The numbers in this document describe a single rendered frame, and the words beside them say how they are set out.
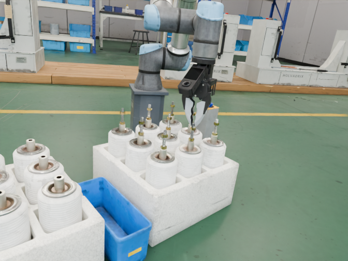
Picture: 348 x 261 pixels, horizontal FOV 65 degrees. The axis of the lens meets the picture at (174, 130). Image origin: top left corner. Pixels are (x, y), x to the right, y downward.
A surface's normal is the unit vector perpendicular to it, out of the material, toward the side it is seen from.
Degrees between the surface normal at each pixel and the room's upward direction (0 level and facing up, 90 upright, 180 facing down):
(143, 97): 90
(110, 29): 90
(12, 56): 90
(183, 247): 0
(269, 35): 90
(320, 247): 0
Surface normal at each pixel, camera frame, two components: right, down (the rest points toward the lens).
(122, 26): 0.27, 0.37
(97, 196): 0.65, 0.30
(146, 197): -0.75, 0.17
